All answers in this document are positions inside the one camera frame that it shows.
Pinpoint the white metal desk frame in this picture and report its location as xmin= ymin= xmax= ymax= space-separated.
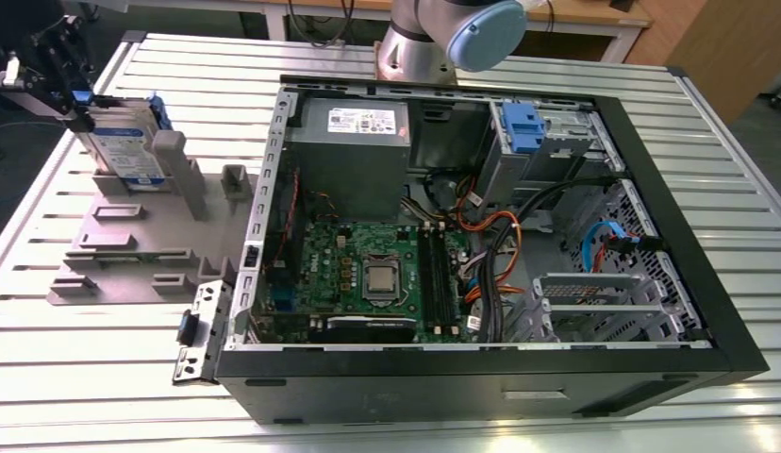
xmin=128 ymin=0 xmax=391 ymax=43

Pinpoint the light wooden desk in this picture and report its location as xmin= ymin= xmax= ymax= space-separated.
xmin=527 ymin=0 xmax=656 ymax=65

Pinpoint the blue disk data wire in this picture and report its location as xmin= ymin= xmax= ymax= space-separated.
xmin=577 ymin=220 xmax=632 ymax=276

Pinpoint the blue plastic drive latch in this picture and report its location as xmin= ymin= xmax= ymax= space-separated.
xmin=500 ymin=101 xmax=547 ymax=155

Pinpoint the thin red wire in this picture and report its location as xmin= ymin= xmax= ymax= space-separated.
xmin=271 ymin=165 xmax=303 ymax=268

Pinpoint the blue expansion slot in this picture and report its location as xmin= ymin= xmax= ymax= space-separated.
xmin=272 ymin=284 xmax=299 ymax=313

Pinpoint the green motherboard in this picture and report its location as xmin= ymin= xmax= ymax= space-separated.
xmin=263 ymin=219 xmax=485 ymax=344

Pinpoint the black RAM slot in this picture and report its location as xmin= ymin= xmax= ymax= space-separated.
xmin=431 ymin=221 xmax=460 ymax=336
xmin=416 ymin=221 xmax=444 ymax=337

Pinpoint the disk power wire black connector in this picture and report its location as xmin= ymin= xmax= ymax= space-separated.
xmin=607 ymin=233 xmax=667 ymax=259

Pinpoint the grey plastic parts rack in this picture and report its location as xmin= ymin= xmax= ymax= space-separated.
xmin=44 ymin=130 xmax=263 ymax=308

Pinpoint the black open PC case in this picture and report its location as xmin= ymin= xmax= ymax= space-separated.
xmin=168 ymin=73 xmax=771 ymax=425

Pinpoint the grey power supply unit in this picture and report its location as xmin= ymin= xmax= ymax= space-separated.
xmin=281 ymin=96 xmax=412 ymax=223

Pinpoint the orange yellow red wire bundle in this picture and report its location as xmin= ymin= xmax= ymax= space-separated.
xmin=456 ymin=174 xmax=527 ymax=308

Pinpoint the metal disk bay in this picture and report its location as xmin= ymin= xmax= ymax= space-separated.
xmin=501 ymin=271 xmax=688 ymax=345

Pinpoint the thick black cable bundle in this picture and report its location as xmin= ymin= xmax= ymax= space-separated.
xmin=475 ymin=175 xmax=619 ymax=342

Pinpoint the metal optical drive cage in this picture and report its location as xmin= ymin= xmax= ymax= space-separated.
xmin=476 ymin=97 xmax=624 ymax=205

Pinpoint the hard disk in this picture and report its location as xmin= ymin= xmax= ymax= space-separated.
xmin=68 ymin=89 xmax=175 ymax=194

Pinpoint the CPU socket with metal cover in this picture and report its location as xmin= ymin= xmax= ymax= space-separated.
xmin=356 ymin=252 xmax=409 ymax=304

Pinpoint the black graphics card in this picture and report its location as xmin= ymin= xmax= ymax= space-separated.
xmin=305 ymin=313 xmax=416 ymax=344

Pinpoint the green RAM stick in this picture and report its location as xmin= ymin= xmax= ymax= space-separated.
xmin=65 ymin=253 xmax=177 ymax=265

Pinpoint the silver CPU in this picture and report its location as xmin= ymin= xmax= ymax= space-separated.
xmin=363 ymin=265 xmax=399 ymax=291

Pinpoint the blue rear port plug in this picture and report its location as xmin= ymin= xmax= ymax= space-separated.
xmin=177 ymin=310 xmax=201 ymax=345

